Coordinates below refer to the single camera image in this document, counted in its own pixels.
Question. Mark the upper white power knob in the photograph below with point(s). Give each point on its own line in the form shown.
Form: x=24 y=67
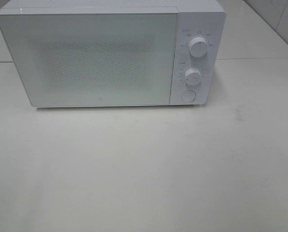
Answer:
x=198 y=46

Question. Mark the round white door button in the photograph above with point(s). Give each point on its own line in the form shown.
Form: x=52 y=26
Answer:
x=188 y=96

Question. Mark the white timer knob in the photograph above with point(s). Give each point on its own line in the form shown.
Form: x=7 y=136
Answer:
x=193 y=76

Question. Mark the white microwave door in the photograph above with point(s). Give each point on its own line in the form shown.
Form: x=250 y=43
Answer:
x=93 y=60

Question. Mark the white microwave oven body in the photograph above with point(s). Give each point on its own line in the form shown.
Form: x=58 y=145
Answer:
x=194 y=17

